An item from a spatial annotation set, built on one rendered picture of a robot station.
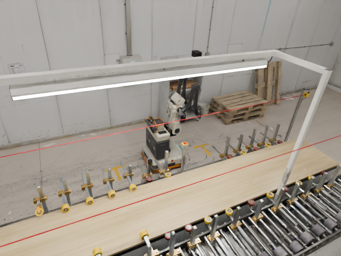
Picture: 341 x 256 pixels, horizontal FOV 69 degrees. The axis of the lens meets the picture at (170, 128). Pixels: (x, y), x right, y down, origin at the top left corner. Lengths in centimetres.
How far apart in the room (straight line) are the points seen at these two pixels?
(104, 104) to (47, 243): 344
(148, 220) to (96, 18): 364
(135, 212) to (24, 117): 338
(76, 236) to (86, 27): 358
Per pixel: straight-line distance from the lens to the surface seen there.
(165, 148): 434
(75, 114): 558
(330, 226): 347
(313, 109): 278
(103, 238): 273
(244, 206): 327
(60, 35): 503
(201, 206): 297
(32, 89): 206
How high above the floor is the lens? 313
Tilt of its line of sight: 32 degrees down
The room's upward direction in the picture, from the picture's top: 3 degrees clockwise
